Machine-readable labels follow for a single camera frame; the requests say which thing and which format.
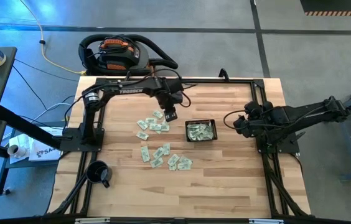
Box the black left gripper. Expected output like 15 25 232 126
156 78 184 123

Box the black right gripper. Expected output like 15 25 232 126
233 100 278 139

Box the black plastic slotted basket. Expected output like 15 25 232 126
184 118 218 143

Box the black orange shop vacuum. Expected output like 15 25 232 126
78 33 179 77

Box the black mug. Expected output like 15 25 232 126
85 160 113 189

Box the black hazard-striped floor mat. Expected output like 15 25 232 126
299 0 351 17

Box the white printed paper sheet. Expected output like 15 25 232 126
27 126 65 162

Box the black desk support bar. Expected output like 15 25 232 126
0 105 63 150

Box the white tape roll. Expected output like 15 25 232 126
6 144 27 159

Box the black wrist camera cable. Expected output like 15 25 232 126
223 109 248 131

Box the silver frame bracket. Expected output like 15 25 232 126
248 218 285 224
74 217 111 224

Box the white floor cable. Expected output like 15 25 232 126
32 101 77 124

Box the thin black floor cable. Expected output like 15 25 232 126
15 58 80 82

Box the yellow power cable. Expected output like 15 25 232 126
19 0 87 75

